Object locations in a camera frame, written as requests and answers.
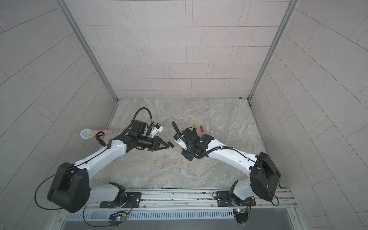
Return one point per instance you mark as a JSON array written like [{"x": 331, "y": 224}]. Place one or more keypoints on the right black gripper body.
[{"x": 190, "y": 152}]

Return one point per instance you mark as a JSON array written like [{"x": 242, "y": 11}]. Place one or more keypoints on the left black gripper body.
[{"x": 147, "y": 142}]

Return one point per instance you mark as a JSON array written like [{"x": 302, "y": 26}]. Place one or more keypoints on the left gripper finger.
[
  {"x": 162, "y": 144},
  {"x": 157, "y": 148}
]

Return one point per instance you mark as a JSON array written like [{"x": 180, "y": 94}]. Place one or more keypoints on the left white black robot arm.
[{"x": 71, "y": 190}]

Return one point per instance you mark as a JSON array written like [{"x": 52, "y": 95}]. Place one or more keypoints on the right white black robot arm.
[{"x": 263, "y": 175}]

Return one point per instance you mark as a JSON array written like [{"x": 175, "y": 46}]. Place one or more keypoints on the pink yellow toy microphone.
[{"x": 90, "y": 133}]

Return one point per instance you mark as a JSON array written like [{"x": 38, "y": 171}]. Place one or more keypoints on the white ventilation grille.
[{"x": 156, "y": 215}]

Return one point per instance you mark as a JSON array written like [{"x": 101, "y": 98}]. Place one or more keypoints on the right circuit board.
[{"x": 241, "y": 216}]

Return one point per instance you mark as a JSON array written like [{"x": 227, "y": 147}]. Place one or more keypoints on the circuit board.
[
  {"x": 241, "y": 216},
  {"x": 117, "y": 218}
]

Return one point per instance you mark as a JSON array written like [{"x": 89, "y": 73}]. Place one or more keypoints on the left circuit board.
[{"x": 117, "y": 218}]

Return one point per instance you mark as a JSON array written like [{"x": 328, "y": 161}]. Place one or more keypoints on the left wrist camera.
[{"x": 156, "y": 128}]

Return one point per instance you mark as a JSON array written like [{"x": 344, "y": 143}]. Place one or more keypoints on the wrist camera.
[
  {"x": 178, "y": 139},
  {"x": 156, "y": 128}
]

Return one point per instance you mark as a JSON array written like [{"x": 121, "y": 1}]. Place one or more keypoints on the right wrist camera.
[{"x": 178, "y": 139}]

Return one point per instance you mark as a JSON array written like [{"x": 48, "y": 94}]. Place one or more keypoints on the aluminium rail frame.
[{"x": 188, "y": 198}]

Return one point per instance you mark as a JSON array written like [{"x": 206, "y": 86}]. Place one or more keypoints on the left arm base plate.
[{"x": 132, "y": 199}]

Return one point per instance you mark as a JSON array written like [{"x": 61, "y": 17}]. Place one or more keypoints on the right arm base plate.
[{"x": 224, "y": 200}]

